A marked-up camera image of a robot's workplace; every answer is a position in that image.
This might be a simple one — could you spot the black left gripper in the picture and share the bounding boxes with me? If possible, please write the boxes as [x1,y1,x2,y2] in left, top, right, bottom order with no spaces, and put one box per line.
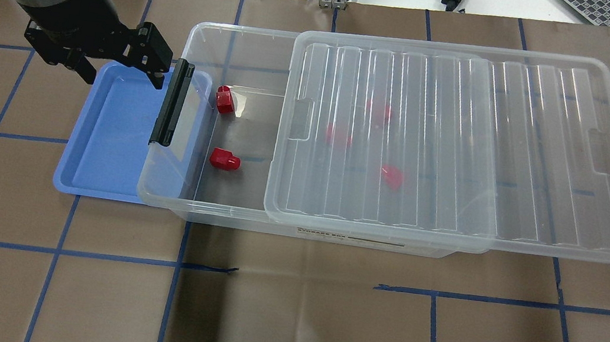
[25,0,174,90]

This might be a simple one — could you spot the red block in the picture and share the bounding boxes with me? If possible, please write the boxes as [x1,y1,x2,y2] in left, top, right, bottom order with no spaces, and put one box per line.
[325,123,353,149]
[215,84,236,116]
[380,164,404,191]
[365,101,392,128]

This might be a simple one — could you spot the clear plastic box lid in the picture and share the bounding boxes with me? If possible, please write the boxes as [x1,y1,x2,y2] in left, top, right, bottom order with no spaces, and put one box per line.
[264,31,610,265]

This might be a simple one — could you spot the clear plastic storage box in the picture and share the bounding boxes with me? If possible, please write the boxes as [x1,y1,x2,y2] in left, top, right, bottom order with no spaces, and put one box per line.
[138,22,498,257]

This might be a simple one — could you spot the blue plastic tray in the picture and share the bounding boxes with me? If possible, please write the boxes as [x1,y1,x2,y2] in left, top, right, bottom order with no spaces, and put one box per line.
[53,62,173,204]

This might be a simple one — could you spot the red block front corner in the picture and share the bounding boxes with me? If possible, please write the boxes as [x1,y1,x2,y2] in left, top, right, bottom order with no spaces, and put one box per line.
[209,147,242,171]

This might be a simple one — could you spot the red block under lid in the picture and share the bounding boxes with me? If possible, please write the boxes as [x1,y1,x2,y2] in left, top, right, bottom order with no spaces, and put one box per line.
[380,164,404,191]
[365,101,392,128]
[325,123,353,149]

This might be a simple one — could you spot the black box latch handle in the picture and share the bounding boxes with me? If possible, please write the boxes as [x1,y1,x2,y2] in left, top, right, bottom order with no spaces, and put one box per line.
[149,58,196,146]

